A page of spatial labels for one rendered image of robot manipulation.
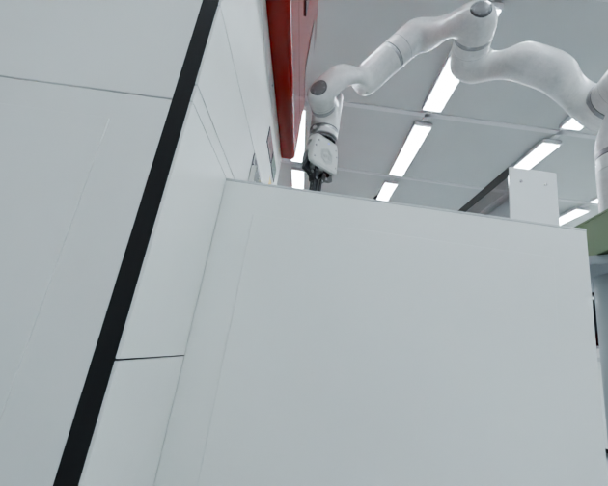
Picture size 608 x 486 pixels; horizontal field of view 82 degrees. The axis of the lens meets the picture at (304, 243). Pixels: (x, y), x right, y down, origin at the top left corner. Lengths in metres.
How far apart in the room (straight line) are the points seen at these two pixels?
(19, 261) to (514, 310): 0.66
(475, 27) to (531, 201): 0.53
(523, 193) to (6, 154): 0.81
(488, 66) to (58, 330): 1.16
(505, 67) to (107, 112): 0.99
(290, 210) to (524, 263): 0.40
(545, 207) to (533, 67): 0.47
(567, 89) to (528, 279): 0.65
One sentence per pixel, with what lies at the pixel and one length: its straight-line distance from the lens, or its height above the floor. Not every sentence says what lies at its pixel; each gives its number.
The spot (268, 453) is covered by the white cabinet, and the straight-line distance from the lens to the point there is 0.57.
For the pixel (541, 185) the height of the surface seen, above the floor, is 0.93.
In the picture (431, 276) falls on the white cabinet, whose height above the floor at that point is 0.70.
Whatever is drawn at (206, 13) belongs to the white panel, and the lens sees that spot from 0.57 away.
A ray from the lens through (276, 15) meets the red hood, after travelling 0.89.
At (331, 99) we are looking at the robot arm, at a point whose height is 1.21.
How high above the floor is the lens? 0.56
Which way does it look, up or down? 17 degrees up
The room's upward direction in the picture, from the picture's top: 9 degrees clockwise
